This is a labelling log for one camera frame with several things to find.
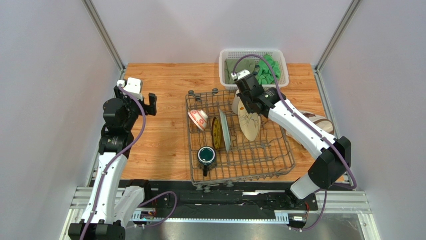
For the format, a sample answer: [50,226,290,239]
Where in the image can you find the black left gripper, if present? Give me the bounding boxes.
[113,86,157,132]

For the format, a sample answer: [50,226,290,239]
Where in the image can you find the cream bird plate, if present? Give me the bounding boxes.
[238,101,262,142]

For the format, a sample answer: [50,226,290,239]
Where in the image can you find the pale green flower plate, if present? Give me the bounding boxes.
[219,109,232,153]

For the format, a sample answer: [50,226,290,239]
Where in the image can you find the yellow patterned plate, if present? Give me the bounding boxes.
[211,117,223,150]

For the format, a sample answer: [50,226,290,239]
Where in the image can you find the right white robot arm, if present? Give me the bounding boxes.
[232,71,352,200]

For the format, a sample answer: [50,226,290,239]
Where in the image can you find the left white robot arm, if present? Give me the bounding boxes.
[68,80,157,240]

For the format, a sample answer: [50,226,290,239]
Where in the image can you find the beige plastic cup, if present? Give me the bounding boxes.
[231,90,241,115]

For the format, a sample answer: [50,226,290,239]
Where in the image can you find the bright green cloth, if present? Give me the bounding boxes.
[253,54,282,85]

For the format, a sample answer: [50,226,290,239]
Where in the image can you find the olive green cloth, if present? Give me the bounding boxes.
[224,58,257,85]

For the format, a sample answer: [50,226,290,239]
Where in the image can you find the white plastic basket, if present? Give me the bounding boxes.
[219,49,290,90]

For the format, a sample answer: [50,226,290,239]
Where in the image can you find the red patterned white bowl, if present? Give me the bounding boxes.
[187,109,209,131]

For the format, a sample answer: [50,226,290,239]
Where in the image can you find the dark green mug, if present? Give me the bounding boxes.
[196,146,218,177]

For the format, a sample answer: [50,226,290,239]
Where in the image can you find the cream brown cap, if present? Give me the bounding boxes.
[300,110,335,135]

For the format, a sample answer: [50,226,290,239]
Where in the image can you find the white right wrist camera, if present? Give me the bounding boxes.
[231,70,251,82]

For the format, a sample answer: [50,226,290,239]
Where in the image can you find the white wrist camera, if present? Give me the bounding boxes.
[231,70,251,82]
[117,77,144,101]

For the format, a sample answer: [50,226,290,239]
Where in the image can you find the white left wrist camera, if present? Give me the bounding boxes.
[117,77,144,101]

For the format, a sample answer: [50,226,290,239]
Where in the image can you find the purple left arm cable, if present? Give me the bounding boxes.
[79,85,179,240]

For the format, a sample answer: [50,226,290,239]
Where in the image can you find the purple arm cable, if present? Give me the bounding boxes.
[79,85,179,240]
[231,54,358,233]

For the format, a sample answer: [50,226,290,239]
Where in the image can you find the grey wire dish rack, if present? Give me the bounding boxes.
[185,88,296,193]

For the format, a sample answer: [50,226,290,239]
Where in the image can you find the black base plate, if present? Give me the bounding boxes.
[118,180,321,221]

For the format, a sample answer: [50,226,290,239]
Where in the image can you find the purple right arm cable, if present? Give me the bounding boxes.
[231,54,358,233]

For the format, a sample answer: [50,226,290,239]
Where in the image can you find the aluminium frame post left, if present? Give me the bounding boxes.
[82,0,126,73]

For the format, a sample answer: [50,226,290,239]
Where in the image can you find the aluminium frame post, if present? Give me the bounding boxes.
[82,0,126,73]
[315,0,363,72]

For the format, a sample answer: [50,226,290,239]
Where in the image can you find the aluminium frame post right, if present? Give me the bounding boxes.
[315,0,363,72]

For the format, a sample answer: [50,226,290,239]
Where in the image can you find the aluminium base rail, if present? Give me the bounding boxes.
[59,186,382,240]

